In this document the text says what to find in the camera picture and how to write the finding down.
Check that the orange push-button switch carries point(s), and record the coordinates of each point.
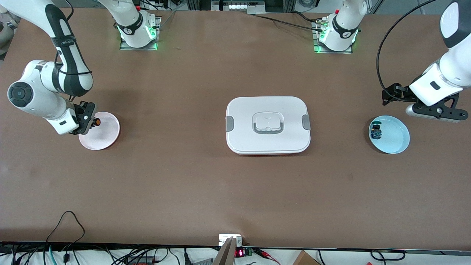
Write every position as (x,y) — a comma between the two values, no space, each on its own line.
(97,121)

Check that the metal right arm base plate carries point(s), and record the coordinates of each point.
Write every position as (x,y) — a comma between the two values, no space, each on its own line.
(123,46)

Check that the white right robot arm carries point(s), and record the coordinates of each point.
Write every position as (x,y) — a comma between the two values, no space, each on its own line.
(36,103)

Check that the grey power adapter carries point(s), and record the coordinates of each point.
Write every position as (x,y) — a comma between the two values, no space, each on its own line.
(202,262)

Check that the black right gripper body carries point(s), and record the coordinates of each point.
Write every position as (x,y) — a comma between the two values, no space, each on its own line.
(79,109)

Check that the red LED display module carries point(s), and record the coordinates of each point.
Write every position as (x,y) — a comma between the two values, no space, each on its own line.
(240,253)

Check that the aluminium camera post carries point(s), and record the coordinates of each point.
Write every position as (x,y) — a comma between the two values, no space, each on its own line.
(225,255)

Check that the black left camera mount bracket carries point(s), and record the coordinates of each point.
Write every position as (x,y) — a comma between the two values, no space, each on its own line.
(441,112)

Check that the pink round plate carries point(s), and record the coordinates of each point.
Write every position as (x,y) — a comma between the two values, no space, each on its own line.
(105,134)

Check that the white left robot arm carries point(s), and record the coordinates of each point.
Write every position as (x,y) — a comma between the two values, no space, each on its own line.
(449,66)

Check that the brown cardboard box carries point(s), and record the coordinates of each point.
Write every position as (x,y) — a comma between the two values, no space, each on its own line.
(305,259)

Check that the white device on aluminium frame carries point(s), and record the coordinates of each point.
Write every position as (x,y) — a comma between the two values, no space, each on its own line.
(237,6)

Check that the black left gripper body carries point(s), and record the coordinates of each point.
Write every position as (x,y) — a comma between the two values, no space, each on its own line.
(400,92)

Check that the green push-button switch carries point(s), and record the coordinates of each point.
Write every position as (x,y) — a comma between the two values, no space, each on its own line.
(376,131)

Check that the light blue round plate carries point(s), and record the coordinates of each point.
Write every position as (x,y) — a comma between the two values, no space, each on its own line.
(395,140)

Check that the white metal bracket block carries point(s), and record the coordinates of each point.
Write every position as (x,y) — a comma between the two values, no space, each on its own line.
(224,239)

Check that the black network switch box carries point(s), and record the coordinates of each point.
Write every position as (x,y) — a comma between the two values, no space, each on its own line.
(140,262)

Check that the white lidded lunch box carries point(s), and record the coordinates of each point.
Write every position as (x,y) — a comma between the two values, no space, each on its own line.
(243,140)

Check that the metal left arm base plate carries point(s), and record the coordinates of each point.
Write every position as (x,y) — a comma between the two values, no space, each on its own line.
(333,52)

